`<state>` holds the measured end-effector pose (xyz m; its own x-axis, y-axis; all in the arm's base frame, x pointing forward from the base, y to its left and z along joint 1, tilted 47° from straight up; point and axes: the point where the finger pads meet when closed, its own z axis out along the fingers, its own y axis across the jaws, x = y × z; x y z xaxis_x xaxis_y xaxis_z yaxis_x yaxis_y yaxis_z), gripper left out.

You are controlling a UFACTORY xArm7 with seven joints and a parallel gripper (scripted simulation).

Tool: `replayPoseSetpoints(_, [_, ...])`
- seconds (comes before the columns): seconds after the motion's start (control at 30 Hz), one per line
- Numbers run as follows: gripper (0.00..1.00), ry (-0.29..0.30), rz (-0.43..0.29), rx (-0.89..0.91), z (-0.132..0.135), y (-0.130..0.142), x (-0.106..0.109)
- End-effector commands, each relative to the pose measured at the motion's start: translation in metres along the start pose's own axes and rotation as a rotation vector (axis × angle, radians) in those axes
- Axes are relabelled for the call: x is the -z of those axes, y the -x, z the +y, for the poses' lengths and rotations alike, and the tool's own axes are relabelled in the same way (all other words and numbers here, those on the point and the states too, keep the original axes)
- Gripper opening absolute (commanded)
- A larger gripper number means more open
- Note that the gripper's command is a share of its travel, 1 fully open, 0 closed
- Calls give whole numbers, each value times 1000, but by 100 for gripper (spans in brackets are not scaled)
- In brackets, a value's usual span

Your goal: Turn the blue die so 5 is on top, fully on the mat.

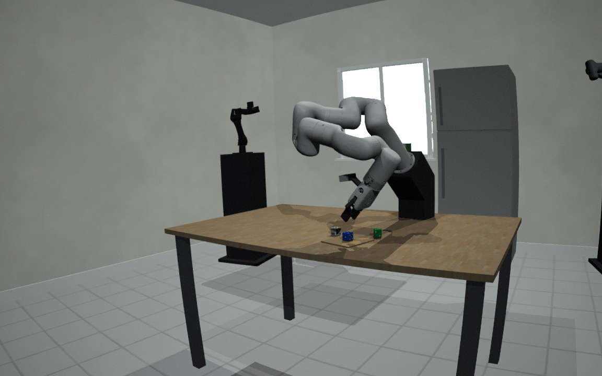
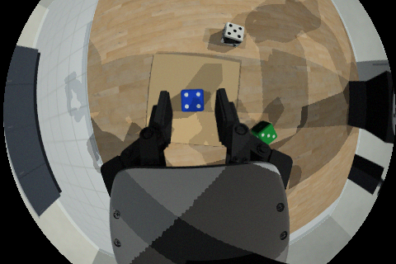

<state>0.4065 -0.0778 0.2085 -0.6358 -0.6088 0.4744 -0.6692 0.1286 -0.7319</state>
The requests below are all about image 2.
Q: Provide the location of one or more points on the green die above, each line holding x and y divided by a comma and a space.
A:
265, 132

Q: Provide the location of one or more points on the tan square mat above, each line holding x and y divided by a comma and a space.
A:
173, 73

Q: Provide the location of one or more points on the blue die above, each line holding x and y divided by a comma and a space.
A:
192, 100

